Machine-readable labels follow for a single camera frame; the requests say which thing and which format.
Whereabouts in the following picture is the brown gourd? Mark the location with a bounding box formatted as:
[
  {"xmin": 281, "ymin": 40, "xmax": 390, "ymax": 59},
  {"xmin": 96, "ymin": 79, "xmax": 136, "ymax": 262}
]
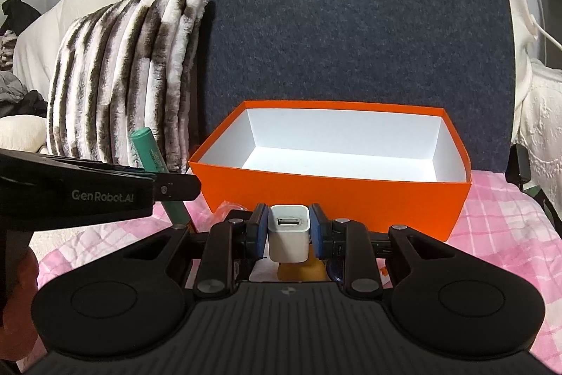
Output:
[{"xmin": 277, "ymin": 245, "xmax": 329, "ymax": 283}]

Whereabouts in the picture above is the white usb charger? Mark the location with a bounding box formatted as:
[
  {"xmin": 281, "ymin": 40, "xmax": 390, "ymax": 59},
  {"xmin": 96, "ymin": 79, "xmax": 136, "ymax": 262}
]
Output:
[{"xmin": 268, "ymin": 205, "xmax": 311, "ymax": 264}]

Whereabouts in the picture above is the green marker pen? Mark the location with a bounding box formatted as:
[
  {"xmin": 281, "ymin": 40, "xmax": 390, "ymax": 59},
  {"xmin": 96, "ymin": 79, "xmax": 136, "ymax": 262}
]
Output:
[{"xmin": 130, "ymin": 127, "xmax": 196, "ymax": 232}]

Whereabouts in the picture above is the clear plastic bottle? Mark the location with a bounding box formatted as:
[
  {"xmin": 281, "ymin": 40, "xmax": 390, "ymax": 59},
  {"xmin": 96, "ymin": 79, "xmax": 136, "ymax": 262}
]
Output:
[{"xmin": 209, "ymin": 201, "xmax": 247, "ymax": 226}]

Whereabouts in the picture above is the person left hand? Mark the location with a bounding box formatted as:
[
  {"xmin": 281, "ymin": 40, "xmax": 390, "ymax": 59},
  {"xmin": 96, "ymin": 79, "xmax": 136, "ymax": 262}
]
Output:
[{"xmin": 1, "ymin": 247, "xmax": 39, "ymax": 362}]

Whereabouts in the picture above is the orange cardboard box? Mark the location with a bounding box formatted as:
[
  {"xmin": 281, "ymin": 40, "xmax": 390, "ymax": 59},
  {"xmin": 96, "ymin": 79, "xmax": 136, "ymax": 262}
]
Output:
[{"xmin": 190, "ymin": 101, "xmax": 471, "ymax": 241}]

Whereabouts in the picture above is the striped furry pillow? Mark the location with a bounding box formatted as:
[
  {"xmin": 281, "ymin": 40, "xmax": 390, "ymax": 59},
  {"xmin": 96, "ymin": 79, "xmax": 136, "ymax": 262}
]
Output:
[{"xmin": 47, "ymin": 0, "xmax": 209, "ymax": 173}]

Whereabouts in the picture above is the white lace sofa cover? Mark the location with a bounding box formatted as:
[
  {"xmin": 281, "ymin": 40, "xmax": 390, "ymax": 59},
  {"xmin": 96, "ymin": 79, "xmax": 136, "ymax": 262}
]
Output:
[{"xmin": 509, "ymin": 0, "xmax": 561, "ymax": 214}]

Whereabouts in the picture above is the dark grey back cushion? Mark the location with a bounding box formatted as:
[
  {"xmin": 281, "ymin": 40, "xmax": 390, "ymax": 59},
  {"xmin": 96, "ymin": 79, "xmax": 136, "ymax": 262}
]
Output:
[{"xmin": 198, "ymin": 0, "xmax": 515, "ymax": 172}]

